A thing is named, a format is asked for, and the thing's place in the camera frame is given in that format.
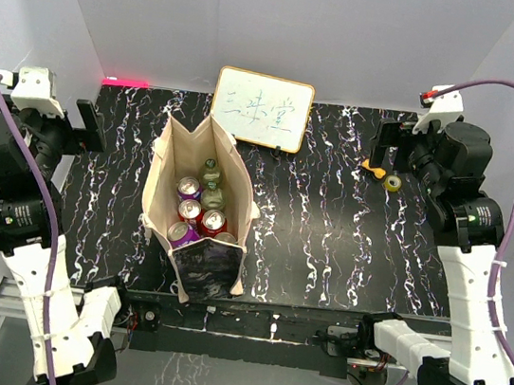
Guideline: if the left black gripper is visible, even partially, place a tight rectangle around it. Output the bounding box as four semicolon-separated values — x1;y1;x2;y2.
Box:
0;86;108;187

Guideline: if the red cola can front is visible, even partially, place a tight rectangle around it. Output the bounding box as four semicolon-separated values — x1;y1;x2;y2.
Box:
214;231;238;245

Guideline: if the purple Fanta can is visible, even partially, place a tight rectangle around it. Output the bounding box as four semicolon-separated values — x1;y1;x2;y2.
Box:
176;176;203;202
167;221;201;248

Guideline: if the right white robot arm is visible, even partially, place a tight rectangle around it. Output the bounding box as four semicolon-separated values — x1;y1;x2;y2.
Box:
356;119;514;385

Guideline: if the cream canvas tote bag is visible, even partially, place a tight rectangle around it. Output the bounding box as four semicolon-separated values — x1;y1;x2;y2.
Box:
141;117;260;303

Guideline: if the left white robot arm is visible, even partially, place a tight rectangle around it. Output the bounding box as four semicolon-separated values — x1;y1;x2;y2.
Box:
0;94;133;385

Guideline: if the yellow bone-shaped toy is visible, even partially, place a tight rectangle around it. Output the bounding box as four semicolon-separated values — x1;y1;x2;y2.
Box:
361;159;387;181

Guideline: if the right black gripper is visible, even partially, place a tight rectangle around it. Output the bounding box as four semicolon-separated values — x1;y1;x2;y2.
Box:
363;114;452;198

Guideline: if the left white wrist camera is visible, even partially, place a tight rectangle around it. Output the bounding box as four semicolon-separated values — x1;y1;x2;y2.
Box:
0;66;65;119

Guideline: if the small whiteboard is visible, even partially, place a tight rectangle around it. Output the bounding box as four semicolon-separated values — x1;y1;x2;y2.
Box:
211;65;316;154

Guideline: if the yellow tape roll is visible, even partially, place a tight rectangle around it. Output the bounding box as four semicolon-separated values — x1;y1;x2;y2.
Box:
382;174;402;193

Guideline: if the clear glass bottle green cap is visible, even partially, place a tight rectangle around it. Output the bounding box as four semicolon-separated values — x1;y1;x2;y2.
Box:
198;158;223;187

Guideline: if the red cola can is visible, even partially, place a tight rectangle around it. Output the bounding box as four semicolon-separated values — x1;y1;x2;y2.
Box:
177;199;203;226
200;209;228;238
214;231;238;245

